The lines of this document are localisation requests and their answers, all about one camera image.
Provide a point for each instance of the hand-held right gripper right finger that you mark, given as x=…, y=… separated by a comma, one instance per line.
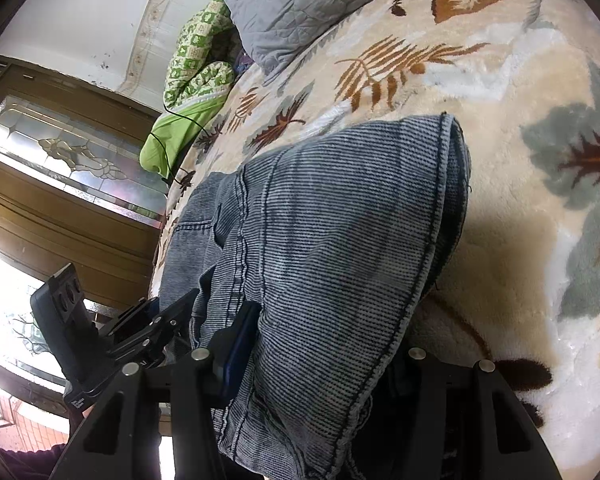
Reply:
x=425, y=385

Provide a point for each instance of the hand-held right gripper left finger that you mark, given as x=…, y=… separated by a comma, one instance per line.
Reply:
x=237, y=355

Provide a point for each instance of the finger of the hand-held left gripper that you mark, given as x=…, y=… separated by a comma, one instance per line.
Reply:
x=165, y=347
x=170, y=307

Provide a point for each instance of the grey-blue denim pants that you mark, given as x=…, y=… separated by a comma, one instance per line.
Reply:
x=330, y=235

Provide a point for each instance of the wooden door with patterned glass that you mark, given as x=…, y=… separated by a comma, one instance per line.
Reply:
x=55, y=220

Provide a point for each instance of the plain green cloth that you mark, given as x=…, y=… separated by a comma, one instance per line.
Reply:
x=165, y=145

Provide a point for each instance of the green patterned quilt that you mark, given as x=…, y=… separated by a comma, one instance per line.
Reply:
x=165, y=105
x=200, y=55

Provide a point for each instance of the dark patterned cloth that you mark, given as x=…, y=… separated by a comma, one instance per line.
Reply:
x=242, y=60

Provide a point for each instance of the leaf-printed beige blanket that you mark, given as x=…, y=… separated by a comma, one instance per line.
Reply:
x=505, y=85

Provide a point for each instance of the grey quilted pillow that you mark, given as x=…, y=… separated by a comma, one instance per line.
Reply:
x=290, y=0

